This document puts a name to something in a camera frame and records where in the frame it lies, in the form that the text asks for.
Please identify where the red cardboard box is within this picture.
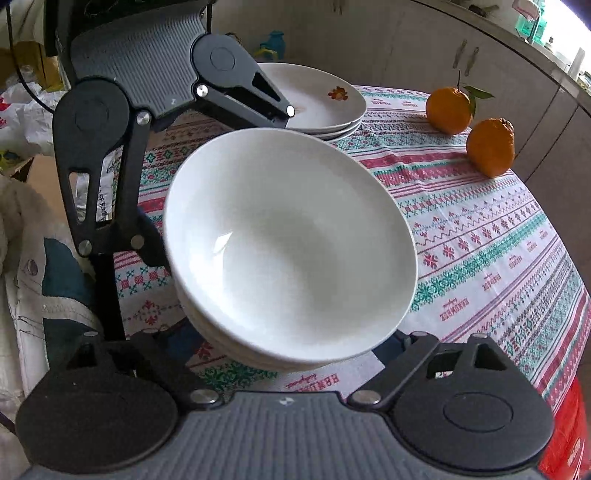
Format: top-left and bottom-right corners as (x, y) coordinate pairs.
(539, 378), (590, 480)

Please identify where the teal bottle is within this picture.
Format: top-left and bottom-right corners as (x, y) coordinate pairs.
(252, 30), (287, 62)

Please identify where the white floral plate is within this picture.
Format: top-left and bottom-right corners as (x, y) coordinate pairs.
(259, 62), (367, 134)

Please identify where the wrinkled orange fruit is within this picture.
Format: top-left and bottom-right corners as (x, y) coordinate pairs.
(466, 118), (515, 178)

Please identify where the orange with green leaves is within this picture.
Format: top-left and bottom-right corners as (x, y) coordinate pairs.
(425, 79), (494, 136)

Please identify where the black cable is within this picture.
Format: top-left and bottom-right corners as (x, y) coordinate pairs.
(4, 0), (56, 114)

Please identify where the pink floral small bowl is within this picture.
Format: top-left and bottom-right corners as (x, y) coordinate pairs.
(177, 285), (334, 374)

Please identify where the white plate underneath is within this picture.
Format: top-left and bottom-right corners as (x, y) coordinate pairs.
(294, 118), (363, 141)

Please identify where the patterned christmas tablecloth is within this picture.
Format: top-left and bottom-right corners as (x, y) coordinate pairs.
(113, 86), (590, 414)

